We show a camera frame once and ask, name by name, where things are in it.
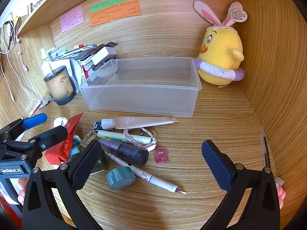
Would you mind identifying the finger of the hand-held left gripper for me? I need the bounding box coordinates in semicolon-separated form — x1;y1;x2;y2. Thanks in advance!
5;126;69;160
0;113;48;136

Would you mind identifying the teal tape roll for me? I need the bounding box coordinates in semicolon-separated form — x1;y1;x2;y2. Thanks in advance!
106;166;136;190

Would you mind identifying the purple black bottle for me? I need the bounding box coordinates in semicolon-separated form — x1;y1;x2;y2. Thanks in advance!
101;138;149;166

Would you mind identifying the metal clip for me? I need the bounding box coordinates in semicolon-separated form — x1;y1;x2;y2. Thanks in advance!
40;97;53;108

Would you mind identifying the pink bear charm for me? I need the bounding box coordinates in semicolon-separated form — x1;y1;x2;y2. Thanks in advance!
155;149;169;164

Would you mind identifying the brown ceramic mug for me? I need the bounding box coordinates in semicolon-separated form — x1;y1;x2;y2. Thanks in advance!
44;66;77;106

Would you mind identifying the stack of books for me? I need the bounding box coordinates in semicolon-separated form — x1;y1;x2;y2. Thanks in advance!
49;44;118;77

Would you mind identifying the green sticky note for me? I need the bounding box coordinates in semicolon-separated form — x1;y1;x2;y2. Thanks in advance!
91;0;126;13

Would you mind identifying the yellow chick plush toy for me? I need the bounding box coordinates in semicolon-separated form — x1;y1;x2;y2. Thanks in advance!
193;1;248;88

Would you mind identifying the white plastic bottle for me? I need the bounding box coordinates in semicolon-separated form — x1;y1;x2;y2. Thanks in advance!
41;49;52;77

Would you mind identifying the white cable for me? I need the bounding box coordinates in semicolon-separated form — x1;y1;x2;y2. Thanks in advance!
0;29;48;103

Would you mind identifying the orange sticky note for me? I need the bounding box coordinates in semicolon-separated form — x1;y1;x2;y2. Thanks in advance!
89;0;142;27

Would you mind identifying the white tape roll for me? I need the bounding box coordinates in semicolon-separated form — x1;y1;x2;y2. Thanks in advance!
53;117;68;127

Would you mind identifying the pink braided bracelet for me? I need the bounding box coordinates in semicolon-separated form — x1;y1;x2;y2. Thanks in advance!
123;127;157;152

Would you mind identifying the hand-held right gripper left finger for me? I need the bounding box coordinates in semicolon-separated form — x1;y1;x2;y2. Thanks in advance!
22;139;106;230

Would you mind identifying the white pen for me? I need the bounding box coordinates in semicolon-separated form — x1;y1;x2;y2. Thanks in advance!
105;151;187;194

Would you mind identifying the pink cosmetic tube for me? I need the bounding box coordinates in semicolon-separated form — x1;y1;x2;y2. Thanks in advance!
101;116;178;130

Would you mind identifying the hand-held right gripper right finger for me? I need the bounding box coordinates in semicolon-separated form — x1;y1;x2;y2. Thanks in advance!
201;139;281;230

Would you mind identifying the person's red clothing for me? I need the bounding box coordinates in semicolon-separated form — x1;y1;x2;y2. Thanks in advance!
0;192;22;230

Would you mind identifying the white rounded device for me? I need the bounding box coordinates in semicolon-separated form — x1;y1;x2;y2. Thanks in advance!
69;59;83;93

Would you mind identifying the clear plastic bowl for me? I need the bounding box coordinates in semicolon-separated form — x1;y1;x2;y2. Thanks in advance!
96;60;120;78

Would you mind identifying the white cardboard box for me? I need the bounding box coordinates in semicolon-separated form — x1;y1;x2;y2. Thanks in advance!
92;47;117;65

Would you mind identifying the red packet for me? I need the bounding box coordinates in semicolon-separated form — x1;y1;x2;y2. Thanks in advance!
44;113;84;164

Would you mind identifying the pink sticky note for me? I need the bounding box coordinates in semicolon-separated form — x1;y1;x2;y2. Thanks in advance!
59;5;84;34

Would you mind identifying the clear plastic storage box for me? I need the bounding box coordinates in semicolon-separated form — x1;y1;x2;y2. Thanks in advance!
79;57;202;118

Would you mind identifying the black white hanging strap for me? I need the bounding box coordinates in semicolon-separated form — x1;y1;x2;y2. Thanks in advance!
0;20;16;53

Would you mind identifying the small printed wooden block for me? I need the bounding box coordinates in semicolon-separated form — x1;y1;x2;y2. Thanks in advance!
80;130;98;149

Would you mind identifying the wooden shelf board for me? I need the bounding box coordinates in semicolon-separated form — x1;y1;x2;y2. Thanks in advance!
17;0;232;36

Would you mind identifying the light green tube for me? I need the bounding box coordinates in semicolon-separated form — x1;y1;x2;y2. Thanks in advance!
97;130;154;145

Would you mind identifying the person's left hand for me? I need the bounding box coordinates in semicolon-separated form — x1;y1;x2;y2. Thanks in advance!
17;178;27;206

